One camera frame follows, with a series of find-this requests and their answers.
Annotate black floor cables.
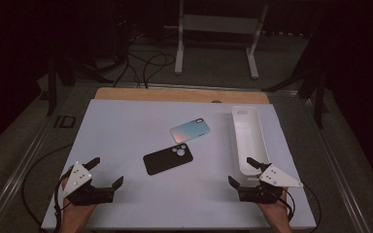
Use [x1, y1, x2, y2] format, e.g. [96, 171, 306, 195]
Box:
[111, 32, 178, 89]

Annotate person's left hand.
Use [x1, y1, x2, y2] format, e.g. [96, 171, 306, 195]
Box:
[60, 179, 97, 224]

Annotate metal floor rail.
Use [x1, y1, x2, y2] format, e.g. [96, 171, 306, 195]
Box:
[300, 95, 373, 233]
[0, 86, 79, 233]

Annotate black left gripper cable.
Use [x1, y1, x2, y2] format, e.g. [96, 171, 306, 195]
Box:
[52, 169, 73, 233]

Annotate black rectangular floor frame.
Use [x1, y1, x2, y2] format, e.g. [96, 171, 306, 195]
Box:
[53, 115, 77, 129]

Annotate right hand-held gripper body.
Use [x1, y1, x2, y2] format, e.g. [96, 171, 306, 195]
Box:
[237, 163, 304, 205]

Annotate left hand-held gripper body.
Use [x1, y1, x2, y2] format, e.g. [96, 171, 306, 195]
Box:
[61, 161, 115, 206]

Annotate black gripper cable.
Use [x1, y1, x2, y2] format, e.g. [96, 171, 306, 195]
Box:
[52, 169, 73, 233]
[281, 182, 322, 233]

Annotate black phone case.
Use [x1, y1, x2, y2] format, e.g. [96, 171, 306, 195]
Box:
[142, 143, 194, 176]

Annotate white table mat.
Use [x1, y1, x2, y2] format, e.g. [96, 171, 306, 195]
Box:
[41, 98, 318, 231]

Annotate thin black floor cable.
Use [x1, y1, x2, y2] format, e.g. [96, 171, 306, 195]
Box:
[20, 144, 74, 229]

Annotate white metal stand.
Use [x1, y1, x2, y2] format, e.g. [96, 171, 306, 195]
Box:
[164, 0, 270, 81]

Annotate person's right hand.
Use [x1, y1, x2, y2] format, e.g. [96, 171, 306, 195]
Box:
[257, 187, 294, 227]

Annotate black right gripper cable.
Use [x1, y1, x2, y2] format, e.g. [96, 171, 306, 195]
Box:
[281, 182, 322, 233]

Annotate blue pink gradient phone case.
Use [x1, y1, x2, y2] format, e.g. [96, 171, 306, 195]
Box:
[169, 117, 212, 144]

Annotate long white plastic bin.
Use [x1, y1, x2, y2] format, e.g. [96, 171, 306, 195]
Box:
[231, 105, 272, 178]

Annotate black tripod stand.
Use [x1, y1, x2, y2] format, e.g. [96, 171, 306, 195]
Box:
[37, 54, 115, 117]
[261, 32, 330, 130]

